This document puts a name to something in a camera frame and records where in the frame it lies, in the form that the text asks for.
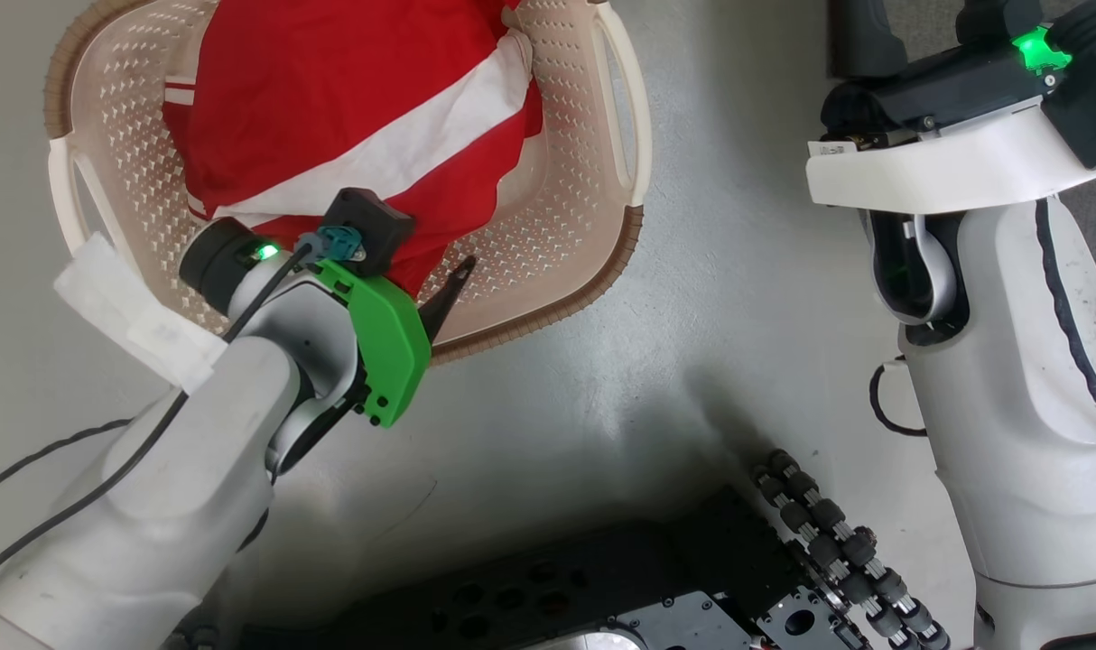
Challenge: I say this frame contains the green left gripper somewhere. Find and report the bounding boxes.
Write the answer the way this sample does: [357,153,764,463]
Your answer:
[311,255,478,428]

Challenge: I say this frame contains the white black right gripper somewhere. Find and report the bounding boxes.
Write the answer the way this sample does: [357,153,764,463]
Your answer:
[805,0,1096,216]

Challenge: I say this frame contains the red and white garment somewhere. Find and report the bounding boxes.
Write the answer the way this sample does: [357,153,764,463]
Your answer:
[162,0,545,299]

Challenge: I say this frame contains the beige perforated plastic laundry basket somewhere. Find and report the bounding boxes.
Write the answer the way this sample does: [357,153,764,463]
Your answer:
[44,0,653,367]

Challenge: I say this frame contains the white cloth strip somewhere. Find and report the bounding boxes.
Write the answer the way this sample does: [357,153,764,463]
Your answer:
[54,233,229,395]

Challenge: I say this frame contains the black roller omni wheel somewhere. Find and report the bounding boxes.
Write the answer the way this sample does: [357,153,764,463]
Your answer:
[751,449,952,650]

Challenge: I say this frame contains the black looped cable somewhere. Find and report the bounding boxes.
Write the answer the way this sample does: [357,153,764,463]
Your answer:
[868,357,928,439]

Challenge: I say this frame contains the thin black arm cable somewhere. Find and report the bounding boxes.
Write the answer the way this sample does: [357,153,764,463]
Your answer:
[0,418,135,508]
[0,237,319,590]

